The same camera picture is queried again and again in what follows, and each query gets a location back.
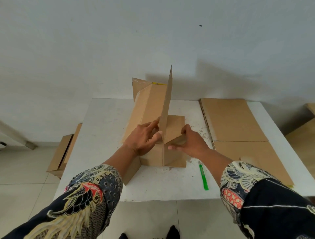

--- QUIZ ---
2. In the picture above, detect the large brown cardboard piece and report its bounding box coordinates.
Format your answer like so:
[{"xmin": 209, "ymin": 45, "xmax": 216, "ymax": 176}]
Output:
[{"xmin": 285, "ymin": 103, "xmax": 315, "ymax": 180}]

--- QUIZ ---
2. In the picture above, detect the green utility knife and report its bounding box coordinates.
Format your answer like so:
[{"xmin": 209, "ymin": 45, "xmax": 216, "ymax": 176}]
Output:
[{"xmin": 198, "ymin": 161, "xmax": 209, "ymax": 191}]

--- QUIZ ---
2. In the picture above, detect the person's left hand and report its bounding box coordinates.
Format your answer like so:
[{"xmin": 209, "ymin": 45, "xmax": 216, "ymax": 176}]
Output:
[{"xmin": 123, "ymin": 118, "xmax": 163, "ymax": 156}]

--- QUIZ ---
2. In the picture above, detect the open cardboard box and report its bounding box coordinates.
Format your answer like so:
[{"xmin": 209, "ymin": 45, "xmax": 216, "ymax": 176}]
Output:
[{"xmin": 46, "ymin": 123, "xmax": 83, "ymax": 179}]

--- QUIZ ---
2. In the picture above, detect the person's left forearm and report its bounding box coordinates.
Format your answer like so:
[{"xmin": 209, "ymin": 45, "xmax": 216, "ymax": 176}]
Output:
[{"xmin": 103, "ymin": 144, "xmax": 138, "ymax": 173}]

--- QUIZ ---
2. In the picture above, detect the person's right hand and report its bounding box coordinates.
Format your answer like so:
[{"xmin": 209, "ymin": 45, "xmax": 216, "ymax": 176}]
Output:
[{"xmin": 168, "ymin": 124, "xmax": 210, "ymax": 159}]

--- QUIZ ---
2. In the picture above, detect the brown cardboard box with flaps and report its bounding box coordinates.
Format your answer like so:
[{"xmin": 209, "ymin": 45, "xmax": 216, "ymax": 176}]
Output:
[{"xmin": 121, "ymin": 65, "xmax": 188, "ymax": 186}]

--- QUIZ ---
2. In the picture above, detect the stack of flat cardboard sheets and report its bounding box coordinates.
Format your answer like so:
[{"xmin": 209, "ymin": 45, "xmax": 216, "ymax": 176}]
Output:
[{"xmin": 199, "ymin": 98, "xmax": 295, "ymax": 188}]

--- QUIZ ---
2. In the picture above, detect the person's right forearm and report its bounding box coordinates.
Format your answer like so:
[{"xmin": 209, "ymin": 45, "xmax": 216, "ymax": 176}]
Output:
[{"xmin": 197, "ymin": 148, "xmax": 235, "ymax": 188}]

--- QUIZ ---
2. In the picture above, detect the dark patterned shirt sleeve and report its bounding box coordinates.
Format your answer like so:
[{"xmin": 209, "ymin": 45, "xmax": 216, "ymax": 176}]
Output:
[
  {"xmin": 0, "ymin": 164, "xmax": 123, "ymax": 239},
  {"xmin": 220, "ymin": 161, "xmax": 315, "ymax": 239}
]

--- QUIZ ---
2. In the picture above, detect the grey metal bar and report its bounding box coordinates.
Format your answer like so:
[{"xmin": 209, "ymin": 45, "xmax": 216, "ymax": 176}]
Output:
[{"xmin": 0, "ymin": 120, "xmax": 38, "ymax": 151}]

